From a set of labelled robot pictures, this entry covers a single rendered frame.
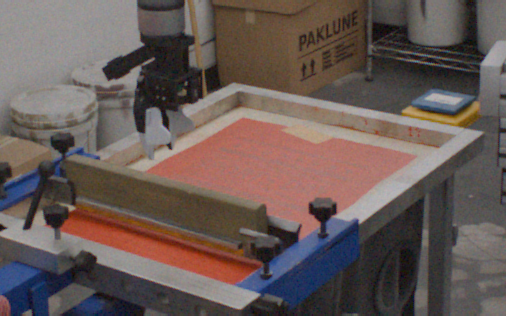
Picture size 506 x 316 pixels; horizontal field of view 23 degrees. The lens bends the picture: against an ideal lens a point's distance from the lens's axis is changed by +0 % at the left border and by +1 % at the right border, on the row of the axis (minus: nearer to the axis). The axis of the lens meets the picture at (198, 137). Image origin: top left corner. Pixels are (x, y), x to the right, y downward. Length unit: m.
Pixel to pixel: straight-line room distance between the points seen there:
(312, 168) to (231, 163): 0.16
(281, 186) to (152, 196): 0.30
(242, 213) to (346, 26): 3.76
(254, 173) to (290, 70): 3.05
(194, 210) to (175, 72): 0.24
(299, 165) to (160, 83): 0.50
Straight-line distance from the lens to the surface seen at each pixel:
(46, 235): 1.89
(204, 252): 2.07
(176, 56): 1.96
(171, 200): 2.07
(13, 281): 1.85
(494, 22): 5.44
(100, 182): 2.17
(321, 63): 5.58
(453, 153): 2.36
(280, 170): 2.37
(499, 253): 4.19
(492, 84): 2.14
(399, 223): 2.37
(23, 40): 4.69
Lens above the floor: 1.90
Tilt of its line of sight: 22 degrees down
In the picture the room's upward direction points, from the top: 3 degrees counter-clockwise
